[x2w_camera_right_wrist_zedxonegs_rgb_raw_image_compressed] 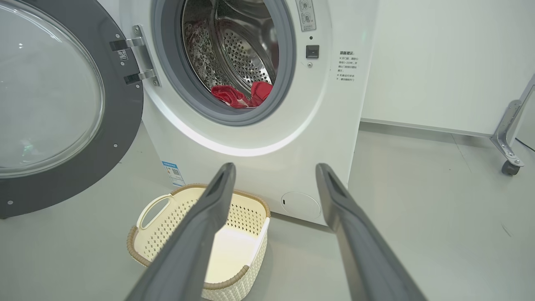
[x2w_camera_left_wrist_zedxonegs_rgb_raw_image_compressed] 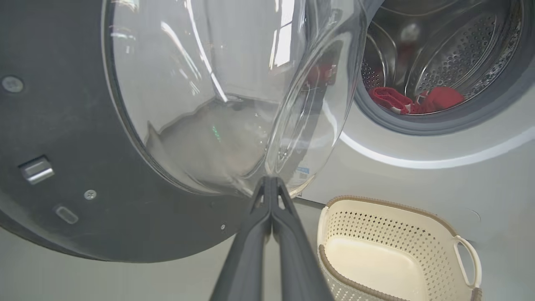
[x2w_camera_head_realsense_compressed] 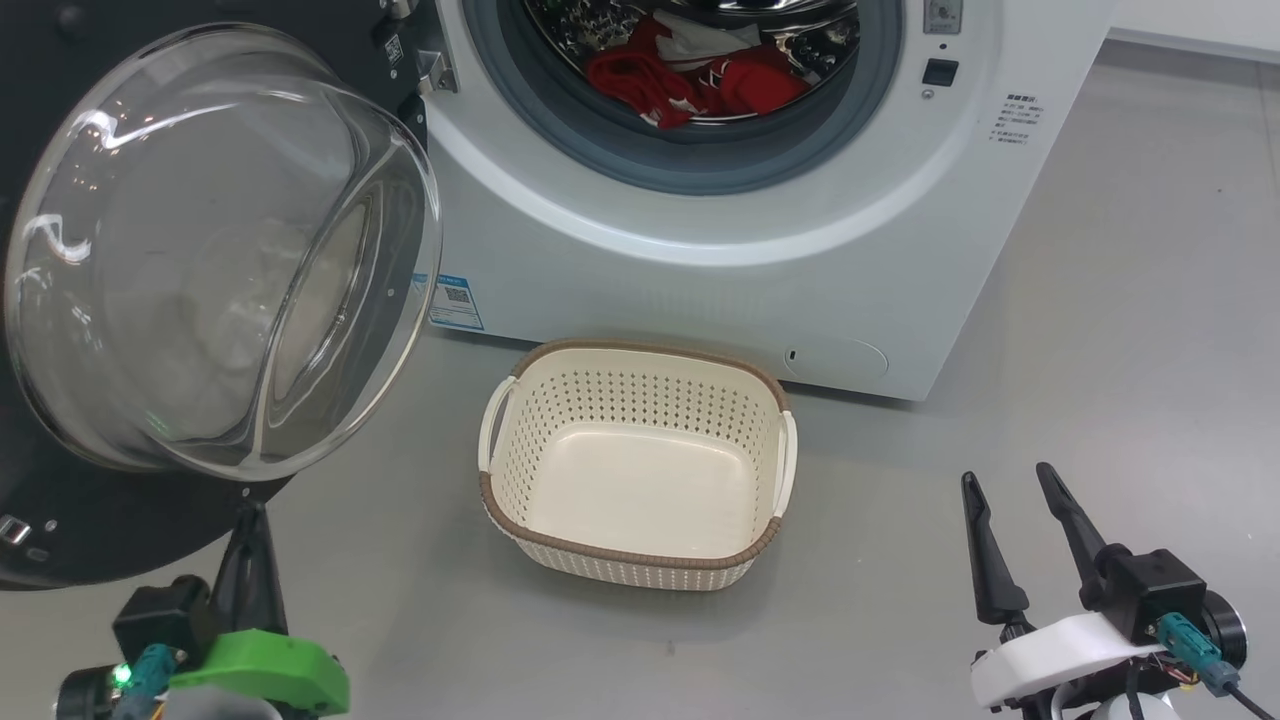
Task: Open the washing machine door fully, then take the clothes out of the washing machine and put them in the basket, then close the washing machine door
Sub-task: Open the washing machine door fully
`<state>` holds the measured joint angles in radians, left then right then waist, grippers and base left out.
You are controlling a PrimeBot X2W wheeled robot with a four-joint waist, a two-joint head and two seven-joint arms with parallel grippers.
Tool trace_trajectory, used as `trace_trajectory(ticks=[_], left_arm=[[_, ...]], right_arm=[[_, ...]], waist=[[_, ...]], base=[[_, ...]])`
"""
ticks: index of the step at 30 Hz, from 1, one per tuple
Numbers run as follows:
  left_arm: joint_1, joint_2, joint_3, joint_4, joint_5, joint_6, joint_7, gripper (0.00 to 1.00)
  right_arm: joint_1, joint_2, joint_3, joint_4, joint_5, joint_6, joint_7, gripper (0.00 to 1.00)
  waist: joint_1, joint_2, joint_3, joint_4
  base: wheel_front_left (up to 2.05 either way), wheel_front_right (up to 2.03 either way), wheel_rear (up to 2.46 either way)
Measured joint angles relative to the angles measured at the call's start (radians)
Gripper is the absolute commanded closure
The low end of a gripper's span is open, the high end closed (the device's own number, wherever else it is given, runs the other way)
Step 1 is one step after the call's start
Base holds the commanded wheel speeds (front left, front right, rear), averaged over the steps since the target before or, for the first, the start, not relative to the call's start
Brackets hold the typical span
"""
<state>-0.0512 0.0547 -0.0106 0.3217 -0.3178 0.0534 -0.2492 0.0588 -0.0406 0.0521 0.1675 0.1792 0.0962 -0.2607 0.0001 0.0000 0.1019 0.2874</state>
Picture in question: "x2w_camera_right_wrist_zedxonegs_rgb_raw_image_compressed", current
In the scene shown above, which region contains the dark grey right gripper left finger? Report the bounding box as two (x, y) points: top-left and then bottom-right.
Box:
(125, 163), (237, 301)

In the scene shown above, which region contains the metal door hinge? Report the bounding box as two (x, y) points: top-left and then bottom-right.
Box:
(110, 25), (161, 87)

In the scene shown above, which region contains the stainless steel washing machine drum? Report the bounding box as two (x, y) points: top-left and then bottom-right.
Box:
(182, 0), (280, 108)

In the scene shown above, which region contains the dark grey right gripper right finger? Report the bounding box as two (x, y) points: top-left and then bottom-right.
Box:
(316, 163), (427, 301)

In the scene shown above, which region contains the small text instruction sticker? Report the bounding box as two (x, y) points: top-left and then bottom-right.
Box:
(338, 50), (359, 82)

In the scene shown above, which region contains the round white filter access cover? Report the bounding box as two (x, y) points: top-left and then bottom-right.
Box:
(281, 191), (321, 219)

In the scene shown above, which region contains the blue energy label sticker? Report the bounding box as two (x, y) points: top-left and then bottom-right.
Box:
(162, 161), (186, 187)

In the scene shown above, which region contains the metal leg with caster wheel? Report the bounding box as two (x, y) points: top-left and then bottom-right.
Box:
(490, 75), (535, 176)

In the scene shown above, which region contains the red and white garment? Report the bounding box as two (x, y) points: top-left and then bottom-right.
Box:
(211, 81), (273, 109)

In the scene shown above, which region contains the cream perforated laundry basket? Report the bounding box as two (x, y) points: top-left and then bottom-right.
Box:
(127, 184), (271, 301)

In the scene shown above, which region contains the white front-load washing machine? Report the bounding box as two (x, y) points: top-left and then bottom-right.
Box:
(98, 0), (379, 226)

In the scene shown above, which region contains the washing machine round door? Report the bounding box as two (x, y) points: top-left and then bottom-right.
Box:
(0, 0), (145, 220)

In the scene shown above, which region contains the grey warning symbol sticker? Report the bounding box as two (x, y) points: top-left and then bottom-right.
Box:
(296, 0), (317, 32)

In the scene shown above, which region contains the white partition panel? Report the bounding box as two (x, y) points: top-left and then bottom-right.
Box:
(362, 0), (535, 138)

